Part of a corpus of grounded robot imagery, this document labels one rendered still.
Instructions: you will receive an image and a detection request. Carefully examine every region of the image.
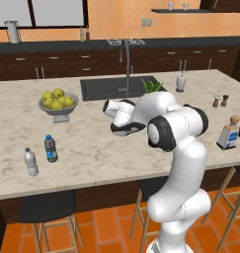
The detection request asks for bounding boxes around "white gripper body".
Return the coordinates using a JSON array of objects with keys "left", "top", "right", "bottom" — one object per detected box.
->
[{"left": 110, "top": 122, "right": 147, "bottom": 137}]

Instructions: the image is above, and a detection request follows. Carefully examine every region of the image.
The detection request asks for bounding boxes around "dark sink basin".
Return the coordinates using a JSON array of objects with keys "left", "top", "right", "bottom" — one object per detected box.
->
[{"left": 79, "top": 75, "right": 168, "bottom": 102}]

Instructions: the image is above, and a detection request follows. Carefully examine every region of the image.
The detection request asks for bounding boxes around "green potted plant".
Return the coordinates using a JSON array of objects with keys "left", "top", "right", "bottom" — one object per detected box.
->
[{"left": 140, "top": 78, "right": 164, "bottom": 95}]

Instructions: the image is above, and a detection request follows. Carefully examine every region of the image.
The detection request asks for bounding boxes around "grey fruit bowl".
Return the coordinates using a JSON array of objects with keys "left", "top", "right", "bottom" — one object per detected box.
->
[{"left": 38, "top": 93, "right": 80, "bottom": 125}]

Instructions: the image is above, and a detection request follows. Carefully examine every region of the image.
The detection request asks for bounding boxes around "black-seated wooden stool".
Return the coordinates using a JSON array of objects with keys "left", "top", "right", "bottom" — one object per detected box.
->
[
  {"left": 128, "top": 175, "right": 171, "bottom": 253},
  {"left": 17, "top": 190, "right": 85, "bottom": 253},
  {"left": 200, "top": 164, "right": 240, "bottom": 253}
]

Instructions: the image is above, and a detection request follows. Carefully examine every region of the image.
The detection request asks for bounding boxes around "grey sink tap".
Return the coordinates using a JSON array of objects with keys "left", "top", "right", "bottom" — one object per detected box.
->
[{"left": 118, "top": 39, "right": 132, "bottom": 97}]

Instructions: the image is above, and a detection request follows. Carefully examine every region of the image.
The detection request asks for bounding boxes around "dark wooden kitchen island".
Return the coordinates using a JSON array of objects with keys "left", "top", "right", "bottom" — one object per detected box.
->
[{"left": 0, "top": 165, "right": 240, "bottom": 253}]

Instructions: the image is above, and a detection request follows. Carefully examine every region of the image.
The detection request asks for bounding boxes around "dark blue-capped plastic bottle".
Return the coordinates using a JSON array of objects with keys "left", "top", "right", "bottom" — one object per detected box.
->
[{"left": 43, "top": 133, "right": 59, "bottom": 164}]

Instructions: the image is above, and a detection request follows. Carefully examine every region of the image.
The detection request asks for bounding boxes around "white soap dispenser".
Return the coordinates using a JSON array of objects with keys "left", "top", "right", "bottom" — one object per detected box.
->
[{"left": 175, "top": 69, "right": 189, "bottom": 93}]

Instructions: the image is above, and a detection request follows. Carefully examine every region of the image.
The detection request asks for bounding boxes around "dark wooden cupboard run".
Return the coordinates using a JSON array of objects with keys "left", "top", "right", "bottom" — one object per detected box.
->
[{"left": 0, "top": 37, "right": 240, "bottom": 85}]

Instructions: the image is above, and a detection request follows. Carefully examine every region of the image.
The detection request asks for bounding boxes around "patterned tray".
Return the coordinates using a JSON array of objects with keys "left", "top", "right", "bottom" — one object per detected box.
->
[{"left": 107, "top": 38, "right": 146, "bottom": 46}]

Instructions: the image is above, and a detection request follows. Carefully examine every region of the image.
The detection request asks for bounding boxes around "clear plastic bottle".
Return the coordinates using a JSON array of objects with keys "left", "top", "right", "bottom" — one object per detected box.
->
[{"left": 24, "top": 147, "right": 40, "bottom": 177}]

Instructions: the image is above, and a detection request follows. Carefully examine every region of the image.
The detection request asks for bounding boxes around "white-topped salt shaker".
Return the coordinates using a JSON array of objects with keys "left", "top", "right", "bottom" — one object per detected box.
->
[{"left": 212, "top": 95, "right": 221, "bottom": 109}]

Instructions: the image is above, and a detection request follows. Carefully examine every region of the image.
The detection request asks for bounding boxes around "dark-topped pepper shaker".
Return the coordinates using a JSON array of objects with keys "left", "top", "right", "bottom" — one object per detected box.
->
[{"left": 220, "top": 94, "right": 230, "bottom": 108}]

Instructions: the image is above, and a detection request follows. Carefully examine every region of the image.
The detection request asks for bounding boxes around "square cork-stoppered glass bottle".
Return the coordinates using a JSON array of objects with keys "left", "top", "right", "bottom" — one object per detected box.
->
[{"left": 216, "top": 115, "right": 240, "bottom": 151}]

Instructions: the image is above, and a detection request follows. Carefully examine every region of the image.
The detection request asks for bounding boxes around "window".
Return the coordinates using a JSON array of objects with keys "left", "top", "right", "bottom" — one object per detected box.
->
[{"left": 0, "top": 0, "right": 90, "bottom": 30}]

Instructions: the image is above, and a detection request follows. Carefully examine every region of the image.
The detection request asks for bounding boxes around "grey paper towel roll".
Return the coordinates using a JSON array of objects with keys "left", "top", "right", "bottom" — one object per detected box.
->
[{"left": 4, "top": 20, "right": 23, "bottom": 44}]

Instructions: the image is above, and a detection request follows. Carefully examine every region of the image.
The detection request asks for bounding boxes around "wall power outlet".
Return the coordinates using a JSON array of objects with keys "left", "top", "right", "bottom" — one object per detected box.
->
[{"left": 140, "top": 18, "right": 152, "bottom": 29}]

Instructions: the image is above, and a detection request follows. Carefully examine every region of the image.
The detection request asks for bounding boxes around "dark wall shelf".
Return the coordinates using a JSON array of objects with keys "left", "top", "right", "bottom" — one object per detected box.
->
[{"left": 150, "top": 8, "right": 212, "bottom": 15}]

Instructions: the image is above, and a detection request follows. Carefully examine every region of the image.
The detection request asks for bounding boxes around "dark wall cupboard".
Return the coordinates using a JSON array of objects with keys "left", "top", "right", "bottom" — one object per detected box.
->
[{"left": 200, "top": 0, "right": 240, "bottom": 14}]

